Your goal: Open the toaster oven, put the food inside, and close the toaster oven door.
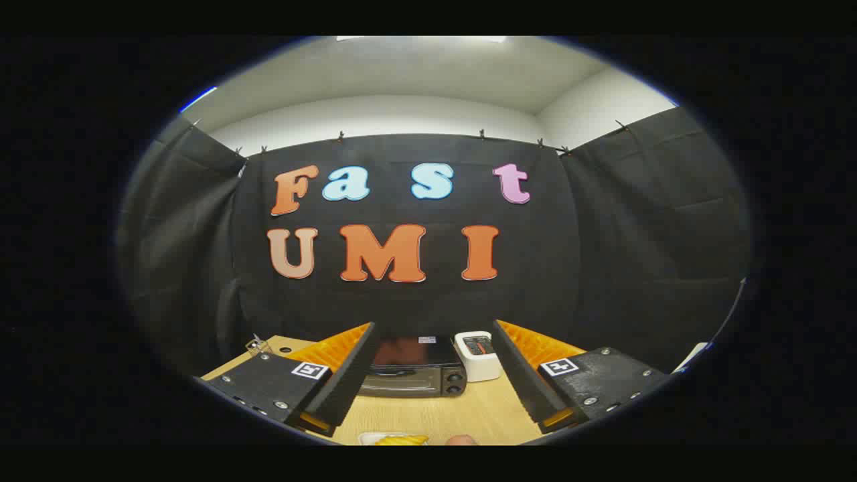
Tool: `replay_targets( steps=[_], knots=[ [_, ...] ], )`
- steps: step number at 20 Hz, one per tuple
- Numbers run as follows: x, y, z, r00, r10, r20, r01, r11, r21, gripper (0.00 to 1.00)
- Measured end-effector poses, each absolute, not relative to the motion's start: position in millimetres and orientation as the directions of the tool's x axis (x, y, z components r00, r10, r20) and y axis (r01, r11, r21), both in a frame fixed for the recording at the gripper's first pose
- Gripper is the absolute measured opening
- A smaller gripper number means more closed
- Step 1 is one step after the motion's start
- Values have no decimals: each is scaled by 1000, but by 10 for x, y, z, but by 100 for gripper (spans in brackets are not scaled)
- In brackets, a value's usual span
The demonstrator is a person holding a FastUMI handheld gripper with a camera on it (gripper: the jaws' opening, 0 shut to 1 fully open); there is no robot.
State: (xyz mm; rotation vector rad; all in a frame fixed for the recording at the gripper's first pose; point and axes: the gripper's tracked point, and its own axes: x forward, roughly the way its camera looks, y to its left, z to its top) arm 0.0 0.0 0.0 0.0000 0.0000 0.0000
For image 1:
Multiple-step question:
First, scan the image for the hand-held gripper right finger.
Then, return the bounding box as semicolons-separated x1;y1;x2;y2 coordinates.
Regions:
491;319;671;435

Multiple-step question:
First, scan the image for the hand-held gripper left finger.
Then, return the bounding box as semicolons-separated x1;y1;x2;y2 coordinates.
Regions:
201;321;381;439

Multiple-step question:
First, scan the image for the black toaster oven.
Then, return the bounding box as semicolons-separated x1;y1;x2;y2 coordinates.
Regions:
358;335;468;399

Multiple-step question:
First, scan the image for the white bread toaster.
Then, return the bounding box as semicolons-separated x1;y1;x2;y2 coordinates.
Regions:
454;331;501;383

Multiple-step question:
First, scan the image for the white plate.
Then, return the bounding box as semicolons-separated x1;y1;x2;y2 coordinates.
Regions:
358;432;429;446

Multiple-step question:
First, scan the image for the white side table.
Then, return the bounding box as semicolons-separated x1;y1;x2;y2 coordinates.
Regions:
672;342;709;374

